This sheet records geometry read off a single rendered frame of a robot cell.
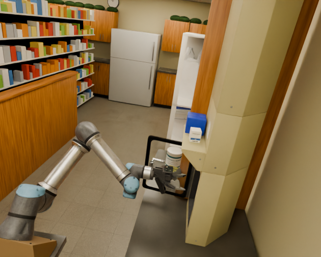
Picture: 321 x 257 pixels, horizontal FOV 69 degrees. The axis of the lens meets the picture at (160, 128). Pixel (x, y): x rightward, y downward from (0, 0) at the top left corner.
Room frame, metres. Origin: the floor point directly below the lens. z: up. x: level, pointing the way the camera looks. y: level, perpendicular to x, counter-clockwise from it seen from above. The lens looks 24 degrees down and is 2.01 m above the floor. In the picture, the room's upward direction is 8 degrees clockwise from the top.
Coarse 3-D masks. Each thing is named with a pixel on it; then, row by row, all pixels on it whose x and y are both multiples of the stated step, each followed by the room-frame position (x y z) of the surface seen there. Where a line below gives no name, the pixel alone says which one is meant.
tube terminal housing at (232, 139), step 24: (216, 120) 0.95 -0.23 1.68; (240, 120) 0.94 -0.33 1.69; (216, 144) 0.94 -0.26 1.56; (240, 144) 0.97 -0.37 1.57; (216, 168) 0.94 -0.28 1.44; (240, 168) 1.02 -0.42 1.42; (216, 192) 0.94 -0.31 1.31; (192, 216) 0.95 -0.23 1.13; (216, 216) 0.95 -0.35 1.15; (192, 240) 0.94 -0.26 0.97
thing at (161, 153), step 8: (152, 144) 1.30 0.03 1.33; (160, 144) 1.29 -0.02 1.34; (168, 144) 1.28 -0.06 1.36; (152, 152) 1.30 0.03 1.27; (160, 152) 1.29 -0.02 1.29; (168, 152) 1.28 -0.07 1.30; (176, 152) 1.27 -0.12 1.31; (152, 160) 1.30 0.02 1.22; (160, 160) 1.29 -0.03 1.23; (168, 160) 1.28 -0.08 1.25; (176, 160) 1.27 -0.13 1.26; (184, 160) 1.26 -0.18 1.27; (176, 168) 1.27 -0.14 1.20; (184, 168) 1.26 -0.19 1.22; (184, 176) 1.26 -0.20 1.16; (152, 184) 1.29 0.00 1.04; (184, 184) 1.26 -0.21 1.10; (176, 192) 1.27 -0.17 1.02
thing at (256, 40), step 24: (240, 0) 1.00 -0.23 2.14; (264, 0) 0.94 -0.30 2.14; (288, 0) 0.99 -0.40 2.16; (240, 24) 0.95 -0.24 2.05; (264, 24) 0.94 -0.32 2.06; (288, 24) 1.03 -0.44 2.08; (240, 48) 0.94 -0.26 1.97; (264, 48) 0.95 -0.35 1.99; (216, 72) 1.25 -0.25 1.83; (240, 72) 0.94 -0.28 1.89; (264, 72) 0.98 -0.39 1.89; (216, 96) 1.05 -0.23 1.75; (240, 96) 0.94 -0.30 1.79; (264, 96) 1.02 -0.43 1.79
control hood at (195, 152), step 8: (184, 128) 1.20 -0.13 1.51; (184, 136) 1.10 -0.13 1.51; (184, 144) 1.01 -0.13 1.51; (192, 144) 1.02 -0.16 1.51; (200, 144) 1.03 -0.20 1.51; (184, 152) 0.95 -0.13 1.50; (192, 152) 0.95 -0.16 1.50; (200, 152) 0.95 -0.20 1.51; (192, 160) 0.95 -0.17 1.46; (200, 160) 0.95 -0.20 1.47; (200, 168) 0.95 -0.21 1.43
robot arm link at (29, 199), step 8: (24, 184) 0.88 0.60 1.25; (16, 192) 0.83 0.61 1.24; (24, 192) 0.82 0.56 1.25; (32, 192) 0.83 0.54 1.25; (40, 192) 0.85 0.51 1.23; (16, 200) 0.79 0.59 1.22; (24, 200) 0.80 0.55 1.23; (32, 200) 0.81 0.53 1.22; (40, 200) 0.84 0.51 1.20; (16, 208) 0.77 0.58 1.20; (24, 208) 0.78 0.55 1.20; (32, 208) 0.79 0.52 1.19; (40, 208) 0.86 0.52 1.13
